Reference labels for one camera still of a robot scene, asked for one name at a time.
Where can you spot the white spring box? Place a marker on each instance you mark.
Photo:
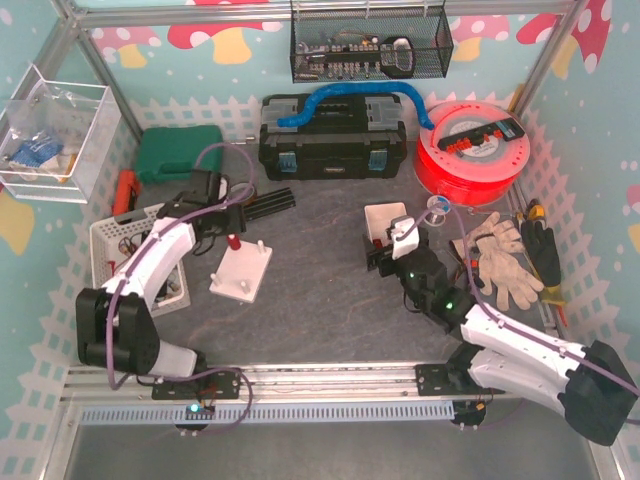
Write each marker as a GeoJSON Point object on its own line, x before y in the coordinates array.
{"type": "Point", "coordinates": [378, 218]}

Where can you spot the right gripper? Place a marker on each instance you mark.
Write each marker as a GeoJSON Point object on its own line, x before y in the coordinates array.
{"type": "Point", "coordinates": [383, 258]}

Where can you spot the blue white cloth glove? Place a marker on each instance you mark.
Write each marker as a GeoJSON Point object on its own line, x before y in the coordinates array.
{"type": "Point", "coordinates": [39, 152]}

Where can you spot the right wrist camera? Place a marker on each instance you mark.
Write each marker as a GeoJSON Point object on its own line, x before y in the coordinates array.
{"type": "Point", "coordinates": [404, 236]}

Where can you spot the black aluminium extrusion profile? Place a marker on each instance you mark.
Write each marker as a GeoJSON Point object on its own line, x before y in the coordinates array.
{"type": "Point", "coordinates": [269, 204]}

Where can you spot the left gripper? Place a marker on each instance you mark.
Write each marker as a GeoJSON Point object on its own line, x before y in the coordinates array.
{"type": "Point", "coordinates": [236, 219]}

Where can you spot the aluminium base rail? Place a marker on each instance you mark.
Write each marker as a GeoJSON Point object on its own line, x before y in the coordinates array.
{"type": "Point", "coordinates": [339, 382]}

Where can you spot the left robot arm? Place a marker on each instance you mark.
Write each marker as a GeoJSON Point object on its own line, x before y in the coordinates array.
{"type": "Point", "coordinates": [115, 328]}

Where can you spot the brown tape roll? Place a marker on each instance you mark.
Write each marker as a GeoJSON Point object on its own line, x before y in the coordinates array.
{"type": "Point", "coordinates": [245, 191]}

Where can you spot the white perforated basket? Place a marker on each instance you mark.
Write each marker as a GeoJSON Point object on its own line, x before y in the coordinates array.
{"type": "Point", "coordinates": [112, 239]}

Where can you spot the clear acrylic wall box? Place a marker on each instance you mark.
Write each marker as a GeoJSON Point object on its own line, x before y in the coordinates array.
{"type": "Point", "coordinates": [84, 117]}

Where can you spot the red filament spool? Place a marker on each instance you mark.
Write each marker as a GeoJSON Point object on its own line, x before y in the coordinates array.
{"type": "Point", "coordinates": [476, 176]}

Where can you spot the white work glove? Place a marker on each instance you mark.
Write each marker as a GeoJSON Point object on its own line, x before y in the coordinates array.
{"type": "Point", "coordinates": [494, 244]}

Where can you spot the black mounting plate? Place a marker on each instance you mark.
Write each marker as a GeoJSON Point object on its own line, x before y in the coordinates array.
{"type": "Point", "coordinates": [445, 380]}
{"type": "Point", "coordinates": [224, 385]}

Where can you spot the black red terminal strip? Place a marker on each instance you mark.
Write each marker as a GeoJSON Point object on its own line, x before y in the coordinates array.
{"type": "Point", "coordinates": [507, 129]}

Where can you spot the black work glove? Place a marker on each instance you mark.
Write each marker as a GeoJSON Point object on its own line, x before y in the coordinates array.
{"type": "Point", "coordinates": [541, 250]}

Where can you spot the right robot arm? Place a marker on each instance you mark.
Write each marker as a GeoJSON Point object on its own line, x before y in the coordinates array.
{"type": "Point", "coordinates": [589, 386]}

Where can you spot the black wire mesh basket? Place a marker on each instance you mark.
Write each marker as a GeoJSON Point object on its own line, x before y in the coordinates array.
{"type": "Point", "coordinates": [375, 45]}

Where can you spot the red handled pliers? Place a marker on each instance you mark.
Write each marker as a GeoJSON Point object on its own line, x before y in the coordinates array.
{"type": "Point", "coordinates": [469, 269]}

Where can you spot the orange handled tool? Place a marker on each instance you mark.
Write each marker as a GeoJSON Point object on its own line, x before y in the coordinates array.
{"type": "Point", "coordinates": [127, 192]}

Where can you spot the white peg base plate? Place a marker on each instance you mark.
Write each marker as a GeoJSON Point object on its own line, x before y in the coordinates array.
{"type": "Point", "coordinates": [240, 273]}

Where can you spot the green plastic case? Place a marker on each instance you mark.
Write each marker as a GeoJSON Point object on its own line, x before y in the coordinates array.
{"type": "Point", "coordinates": [170, 153]}

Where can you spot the grey slotted cable duct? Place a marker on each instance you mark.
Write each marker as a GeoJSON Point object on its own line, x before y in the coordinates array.
{"type": "Point", "coordinates": [265, 413]}

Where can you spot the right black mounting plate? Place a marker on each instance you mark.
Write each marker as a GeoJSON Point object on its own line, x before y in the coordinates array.
{"type": "Point", "coordinates": [445, 380]}

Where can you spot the black toolbox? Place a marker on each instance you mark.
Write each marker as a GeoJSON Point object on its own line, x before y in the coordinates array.
{"type": "Point", "coordinates": [348, 137]}

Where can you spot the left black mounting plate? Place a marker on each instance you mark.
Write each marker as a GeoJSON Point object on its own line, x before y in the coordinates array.
{"type": "Point", "coordinates": [224, 385]}

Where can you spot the solder wire spool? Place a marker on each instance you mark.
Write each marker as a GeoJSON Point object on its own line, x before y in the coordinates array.
{"type": "Point", "coordinates": [438, 208]}

